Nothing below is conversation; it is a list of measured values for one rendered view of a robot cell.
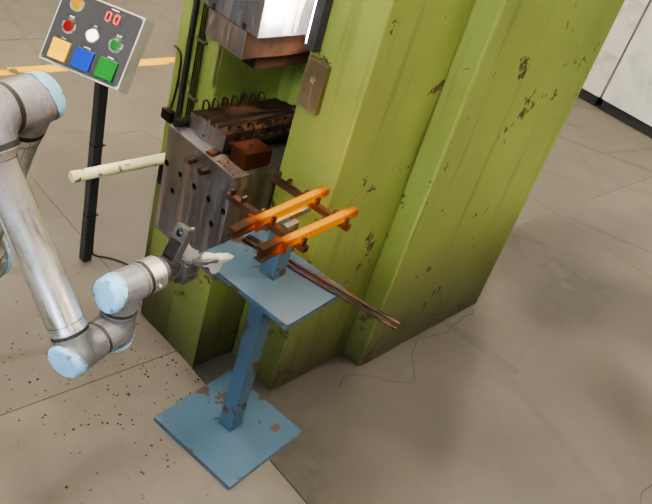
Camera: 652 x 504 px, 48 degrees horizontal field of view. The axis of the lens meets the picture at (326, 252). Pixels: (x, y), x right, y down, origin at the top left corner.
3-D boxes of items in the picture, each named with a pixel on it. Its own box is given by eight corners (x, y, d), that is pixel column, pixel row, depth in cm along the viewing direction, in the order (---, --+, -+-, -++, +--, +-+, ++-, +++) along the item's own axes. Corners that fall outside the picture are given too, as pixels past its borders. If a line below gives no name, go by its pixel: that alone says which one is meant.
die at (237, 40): (241, 60, 240) (247, 32, 235) (204, 34, 250) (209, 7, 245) (329, 51, 269) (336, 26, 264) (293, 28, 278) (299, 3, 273)
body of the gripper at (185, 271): (179, 262, 199) (145, 278, 190) (184, 237, 194) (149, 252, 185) (199, 278, 196) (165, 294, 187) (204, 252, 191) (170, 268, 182)
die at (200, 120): (222, 154, 260) (226, 132, 255) (188, 127, 270) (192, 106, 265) (306, 136, 289) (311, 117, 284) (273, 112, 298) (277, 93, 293)
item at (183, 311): (192, 368, 300) (211, 280, 274) (140, 312, 318) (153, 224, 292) (291, 324, 338) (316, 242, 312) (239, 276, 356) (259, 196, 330)
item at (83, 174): (73, 186, 277) (74, 174, 274) (66, 179, 279) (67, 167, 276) (171, 166, 307) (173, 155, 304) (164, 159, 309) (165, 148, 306)
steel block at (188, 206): (211, 279, 274) (234, 178, 249) (153, 224, 292) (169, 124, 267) (317, 242, 312) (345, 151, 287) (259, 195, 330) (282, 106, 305)
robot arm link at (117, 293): (88, 302, 178) (91, 270, 172) (128, 284, 187) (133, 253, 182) (113, 324, 174) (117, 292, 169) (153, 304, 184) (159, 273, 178)
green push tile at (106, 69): (110, 82, 268) (118, 63, 268) (92, 75, 269) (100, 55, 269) (112, 83, 270) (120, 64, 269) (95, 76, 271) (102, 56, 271)
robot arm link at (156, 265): (133, 254, 182) (160, 274, 178) (148, 247, 185) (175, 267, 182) (129, 282, 187) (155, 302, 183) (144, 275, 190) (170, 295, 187)
